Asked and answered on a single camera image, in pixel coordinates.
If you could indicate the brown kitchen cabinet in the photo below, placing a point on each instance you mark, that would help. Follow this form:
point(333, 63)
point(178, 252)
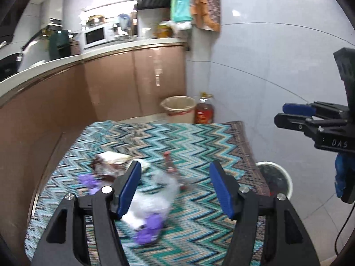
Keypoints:
point(111, 83)

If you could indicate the small purple wrapper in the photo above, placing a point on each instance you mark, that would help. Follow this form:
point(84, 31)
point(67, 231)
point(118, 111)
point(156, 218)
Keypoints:
point(88, 181)

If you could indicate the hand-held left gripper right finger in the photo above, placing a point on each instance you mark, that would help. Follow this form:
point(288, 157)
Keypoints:
point(222, 191)

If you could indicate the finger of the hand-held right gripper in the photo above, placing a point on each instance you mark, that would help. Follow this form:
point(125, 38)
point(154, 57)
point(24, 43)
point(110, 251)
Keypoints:
point(288, 120)
point(296, 108)

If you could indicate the zigzag patterned cloth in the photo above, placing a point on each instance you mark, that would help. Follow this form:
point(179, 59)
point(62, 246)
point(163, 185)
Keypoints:
point(194, 144)

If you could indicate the brown canister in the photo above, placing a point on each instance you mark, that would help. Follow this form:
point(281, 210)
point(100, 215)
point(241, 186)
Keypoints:
point(75, 48)

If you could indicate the yellow jar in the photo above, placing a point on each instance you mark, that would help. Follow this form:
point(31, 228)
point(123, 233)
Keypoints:
point(163, 30)

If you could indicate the cooking oil bottle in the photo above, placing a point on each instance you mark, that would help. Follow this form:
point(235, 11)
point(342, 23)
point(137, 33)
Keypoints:
point(203, 113)

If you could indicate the glass pot with gold rim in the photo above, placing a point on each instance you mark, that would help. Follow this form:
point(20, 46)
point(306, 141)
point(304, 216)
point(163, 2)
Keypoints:
point(95, 20)

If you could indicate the black range hood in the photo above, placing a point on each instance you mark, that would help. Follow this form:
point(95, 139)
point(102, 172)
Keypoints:
point(11, 5)

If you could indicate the beige bin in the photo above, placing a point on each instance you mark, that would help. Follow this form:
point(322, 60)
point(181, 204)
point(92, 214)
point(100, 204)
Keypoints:
point(180, 116)

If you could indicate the teal plastic bag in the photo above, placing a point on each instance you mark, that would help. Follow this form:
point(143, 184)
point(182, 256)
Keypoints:
point(181, 8)

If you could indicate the red clear wrapper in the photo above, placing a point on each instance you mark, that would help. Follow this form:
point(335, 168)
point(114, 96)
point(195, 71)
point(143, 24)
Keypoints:
point(170, 166)

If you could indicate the person's right hand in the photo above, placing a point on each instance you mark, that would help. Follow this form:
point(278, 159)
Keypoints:
point(340, 177)

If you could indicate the orange patterned cloth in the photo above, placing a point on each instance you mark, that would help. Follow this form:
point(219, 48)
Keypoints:
point(206, 5)

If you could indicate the black frying pan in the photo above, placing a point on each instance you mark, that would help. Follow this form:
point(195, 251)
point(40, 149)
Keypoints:
point(8, 66)

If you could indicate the white plastic bag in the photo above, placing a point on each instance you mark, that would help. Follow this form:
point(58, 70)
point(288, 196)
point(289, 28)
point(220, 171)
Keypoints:
point(180, 26)

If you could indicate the white countertop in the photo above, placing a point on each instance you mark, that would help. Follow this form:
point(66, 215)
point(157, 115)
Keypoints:
point(124, 45)

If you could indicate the brown wrapper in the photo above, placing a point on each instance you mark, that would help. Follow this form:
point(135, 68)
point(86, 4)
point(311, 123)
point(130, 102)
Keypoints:
point(106, 169)

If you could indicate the white microwave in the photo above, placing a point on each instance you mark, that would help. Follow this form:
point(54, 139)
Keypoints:
point(94, 36)

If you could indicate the white trash bin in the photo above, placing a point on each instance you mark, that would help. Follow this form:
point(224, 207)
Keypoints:
point(277, 180)

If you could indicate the blue clear kettle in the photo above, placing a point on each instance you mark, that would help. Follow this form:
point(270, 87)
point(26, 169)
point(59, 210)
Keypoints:
point(123, 23)

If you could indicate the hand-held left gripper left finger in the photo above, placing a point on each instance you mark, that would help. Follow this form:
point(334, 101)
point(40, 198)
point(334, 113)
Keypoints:
point(129, 188)

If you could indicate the dark green appliance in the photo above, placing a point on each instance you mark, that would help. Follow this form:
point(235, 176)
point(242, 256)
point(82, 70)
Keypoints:
point(59, 45)

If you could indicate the clear plastic bag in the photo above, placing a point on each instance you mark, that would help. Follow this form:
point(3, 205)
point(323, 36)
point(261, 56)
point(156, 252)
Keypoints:
point(155, 199)

